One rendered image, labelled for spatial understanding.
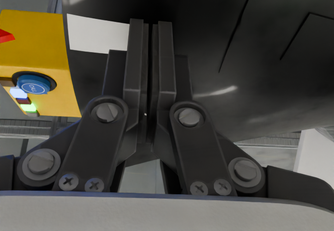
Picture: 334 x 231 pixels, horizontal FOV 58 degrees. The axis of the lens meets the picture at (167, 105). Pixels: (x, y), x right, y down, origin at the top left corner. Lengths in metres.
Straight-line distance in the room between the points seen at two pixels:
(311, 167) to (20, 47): 0.42
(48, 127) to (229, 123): 0.75
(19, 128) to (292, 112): 0.81
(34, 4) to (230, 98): 1.02
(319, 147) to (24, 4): 0.98
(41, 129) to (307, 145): 0.69
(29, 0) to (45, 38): 0.74
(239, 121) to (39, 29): 0.32
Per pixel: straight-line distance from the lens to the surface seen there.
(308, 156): 0.47
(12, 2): 1.17
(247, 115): 0.19
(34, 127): 0.92
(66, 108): 0.50
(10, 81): 0.44
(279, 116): 0.20
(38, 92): 0.44
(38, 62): 0.41
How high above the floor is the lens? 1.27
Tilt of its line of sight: 24 degrees down
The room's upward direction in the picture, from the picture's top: 180 degrees counter-clockwise
